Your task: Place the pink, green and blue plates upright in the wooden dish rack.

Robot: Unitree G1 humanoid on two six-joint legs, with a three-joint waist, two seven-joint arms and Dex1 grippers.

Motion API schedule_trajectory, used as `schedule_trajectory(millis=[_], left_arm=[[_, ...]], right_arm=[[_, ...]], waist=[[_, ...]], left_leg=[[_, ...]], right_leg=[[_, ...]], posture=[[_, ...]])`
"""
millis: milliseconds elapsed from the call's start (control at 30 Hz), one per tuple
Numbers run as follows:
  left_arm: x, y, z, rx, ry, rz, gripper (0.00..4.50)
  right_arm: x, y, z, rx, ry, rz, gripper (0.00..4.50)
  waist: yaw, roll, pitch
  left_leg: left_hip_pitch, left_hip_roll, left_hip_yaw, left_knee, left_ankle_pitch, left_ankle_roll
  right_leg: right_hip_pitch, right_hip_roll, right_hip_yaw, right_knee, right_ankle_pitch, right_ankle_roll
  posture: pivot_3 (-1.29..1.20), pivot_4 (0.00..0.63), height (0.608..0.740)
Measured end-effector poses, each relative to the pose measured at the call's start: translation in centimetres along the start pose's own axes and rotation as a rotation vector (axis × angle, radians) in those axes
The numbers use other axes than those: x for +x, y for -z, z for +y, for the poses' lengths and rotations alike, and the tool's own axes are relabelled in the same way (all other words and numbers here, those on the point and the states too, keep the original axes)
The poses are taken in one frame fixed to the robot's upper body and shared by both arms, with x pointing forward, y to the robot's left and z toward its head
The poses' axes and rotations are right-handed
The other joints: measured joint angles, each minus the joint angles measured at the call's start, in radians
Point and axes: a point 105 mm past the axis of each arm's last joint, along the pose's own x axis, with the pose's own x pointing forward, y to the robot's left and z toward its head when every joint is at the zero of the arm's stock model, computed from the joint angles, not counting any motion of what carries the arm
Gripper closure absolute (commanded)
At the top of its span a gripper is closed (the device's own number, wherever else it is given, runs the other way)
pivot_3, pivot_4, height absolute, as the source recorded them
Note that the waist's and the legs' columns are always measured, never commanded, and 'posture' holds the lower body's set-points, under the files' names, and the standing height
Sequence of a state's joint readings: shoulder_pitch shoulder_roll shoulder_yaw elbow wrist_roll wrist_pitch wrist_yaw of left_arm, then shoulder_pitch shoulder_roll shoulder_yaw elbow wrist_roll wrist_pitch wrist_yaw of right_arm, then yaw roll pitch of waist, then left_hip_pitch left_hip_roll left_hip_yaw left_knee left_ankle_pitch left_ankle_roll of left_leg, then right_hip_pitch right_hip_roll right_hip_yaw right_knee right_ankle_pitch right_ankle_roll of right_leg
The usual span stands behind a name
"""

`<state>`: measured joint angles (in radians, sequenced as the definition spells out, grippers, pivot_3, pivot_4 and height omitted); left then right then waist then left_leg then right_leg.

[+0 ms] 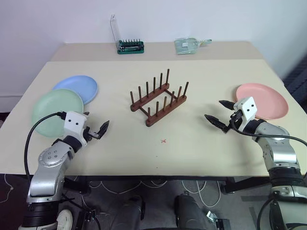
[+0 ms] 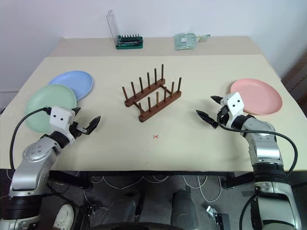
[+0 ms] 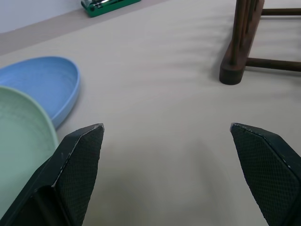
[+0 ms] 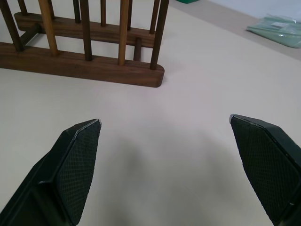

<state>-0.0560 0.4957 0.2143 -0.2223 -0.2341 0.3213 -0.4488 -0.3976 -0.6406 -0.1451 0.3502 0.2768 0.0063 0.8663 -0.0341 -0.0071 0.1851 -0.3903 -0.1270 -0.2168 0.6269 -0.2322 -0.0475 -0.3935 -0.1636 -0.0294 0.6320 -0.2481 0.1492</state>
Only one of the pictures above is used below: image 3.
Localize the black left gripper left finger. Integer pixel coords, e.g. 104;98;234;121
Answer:
0;123;105;226

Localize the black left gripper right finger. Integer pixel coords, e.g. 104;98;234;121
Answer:
230;122;301;226

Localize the green plate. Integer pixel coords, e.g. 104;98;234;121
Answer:
0;86;59;214

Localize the blue plate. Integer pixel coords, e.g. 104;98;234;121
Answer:
0;56;81;130

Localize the wooden dish rack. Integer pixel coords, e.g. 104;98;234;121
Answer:
219;0;301;85

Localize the clear glass container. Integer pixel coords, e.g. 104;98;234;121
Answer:
81;0;143;18

